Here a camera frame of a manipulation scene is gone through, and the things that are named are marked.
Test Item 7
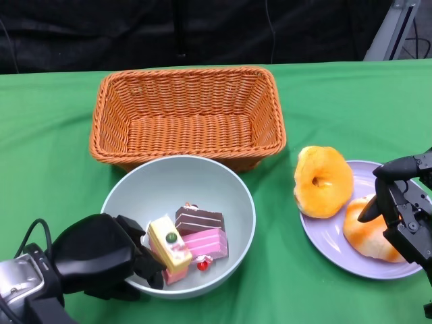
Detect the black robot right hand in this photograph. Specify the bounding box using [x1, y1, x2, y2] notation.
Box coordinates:
[356, 146, 432, 288]

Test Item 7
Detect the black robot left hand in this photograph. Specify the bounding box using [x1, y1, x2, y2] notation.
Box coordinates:
[52, 213, 169, 301]

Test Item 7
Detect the round orange-striped bread bun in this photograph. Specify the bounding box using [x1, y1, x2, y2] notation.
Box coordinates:
[342, 194, 408, 264]

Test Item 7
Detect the twisted orange-striped bread ring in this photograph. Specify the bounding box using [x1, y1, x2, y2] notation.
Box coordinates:
[293, 145, 354, 219]

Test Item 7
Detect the pale grey-green bowl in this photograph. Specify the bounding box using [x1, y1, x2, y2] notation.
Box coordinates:
[100, 155, 257, 300]

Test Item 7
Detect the yellow and pink cake slice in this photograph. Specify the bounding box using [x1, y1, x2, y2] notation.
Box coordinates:
[146, 215, 194, 285]

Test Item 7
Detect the pale lilac plate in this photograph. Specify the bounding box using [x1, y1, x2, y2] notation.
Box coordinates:
[299, 159, 432, 280]

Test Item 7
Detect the chocolate brown cake slice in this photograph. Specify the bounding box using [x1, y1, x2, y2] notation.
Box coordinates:
[174, 201, 226, 237]

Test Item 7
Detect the pink toy cake slice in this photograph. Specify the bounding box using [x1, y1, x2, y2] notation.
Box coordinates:
[182, 228, 230, 261]

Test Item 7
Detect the orange wicker basket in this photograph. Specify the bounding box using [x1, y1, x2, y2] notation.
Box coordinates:
[89, 65, 288, 173]

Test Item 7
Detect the green tablecloth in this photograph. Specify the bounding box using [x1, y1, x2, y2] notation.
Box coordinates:
[0, 57, 432, 324]

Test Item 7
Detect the black backdrop cloth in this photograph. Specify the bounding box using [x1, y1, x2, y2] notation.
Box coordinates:
[0, 0, 392, 74]

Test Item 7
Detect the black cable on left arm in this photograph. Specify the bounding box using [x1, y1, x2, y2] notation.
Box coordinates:
[15, 218, 54, 259]

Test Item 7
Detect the black left wrist camera housing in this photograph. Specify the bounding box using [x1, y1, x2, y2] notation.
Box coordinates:
[25, 295, 79, 324]

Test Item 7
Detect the tangle of black cables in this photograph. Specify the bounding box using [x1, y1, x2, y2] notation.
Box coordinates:
[403, 32, 432, 59]

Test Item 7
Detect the grey metal frame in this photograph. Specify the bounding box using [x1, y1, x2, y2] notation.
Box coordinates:
[362, 0, 423, 61]

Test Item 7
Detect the thin black hanging cable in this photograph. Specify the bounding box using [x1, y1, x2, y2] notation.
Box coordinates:
[265, 0, 278, 64]

